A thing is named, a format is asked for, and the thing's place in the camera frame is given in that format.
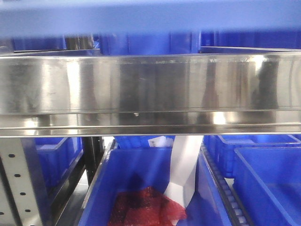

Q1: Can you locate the blue plastic tray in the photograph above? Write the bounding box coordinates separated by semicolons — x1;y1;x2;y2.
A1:
0;0;301;38

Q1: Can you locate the stainless steel shelf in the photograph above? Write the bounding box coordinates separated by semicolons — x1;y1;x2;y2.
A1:
0;47;301;137

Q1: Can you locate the perforated grey shelf upright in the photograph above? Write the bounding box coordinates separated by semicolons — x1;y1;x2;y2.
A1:
0;138;43;226

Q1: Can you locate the white folded paper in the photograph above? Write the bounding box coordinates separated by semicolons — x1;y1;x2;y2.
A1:
164;135;203;208

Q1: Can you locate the blue bin with red wrap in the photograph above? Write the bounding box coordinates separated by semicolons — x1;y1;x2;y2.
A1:
79;147;231;226

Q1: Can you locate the blue bin right rear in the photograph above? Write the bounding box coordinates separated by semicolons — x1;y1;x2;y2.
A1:
203;134;301;178

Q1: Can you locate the red bubble wrap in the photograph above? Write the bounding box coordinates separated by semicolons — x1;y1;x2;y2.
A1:
107;186;187;226

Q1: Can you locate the blue bin left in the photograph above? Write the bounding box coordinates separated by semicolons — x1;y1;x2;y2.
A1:
34;137;82;188

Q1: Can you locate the blue bin right front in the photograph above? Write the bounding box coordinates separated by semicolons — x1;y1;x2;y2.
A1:
233;147;301;226

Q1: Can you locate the roller conveyor rail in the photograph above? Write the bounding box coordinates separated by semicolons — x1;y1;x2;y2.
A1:
201;144;252;226

